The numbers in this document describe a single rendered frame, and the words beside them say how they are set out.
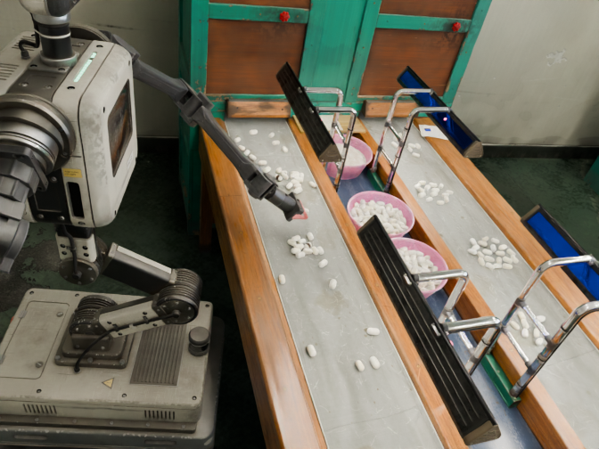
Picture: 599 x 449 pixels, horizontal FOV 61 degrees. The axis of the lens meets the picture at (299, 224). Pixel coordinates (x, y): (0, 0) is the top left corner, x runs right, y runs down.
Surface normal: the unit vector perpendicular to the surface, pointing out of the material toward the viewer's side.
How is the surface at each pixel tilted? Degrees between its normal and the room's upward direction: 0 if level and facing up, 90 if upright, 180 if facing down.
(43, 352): 0
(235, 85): 90
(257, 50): 90
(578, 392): 0
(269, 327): 0
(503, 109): 90
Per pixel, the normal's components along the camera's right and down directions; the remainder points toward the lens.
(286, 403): 0.15, -0.75
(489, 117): 0.21, 0.66
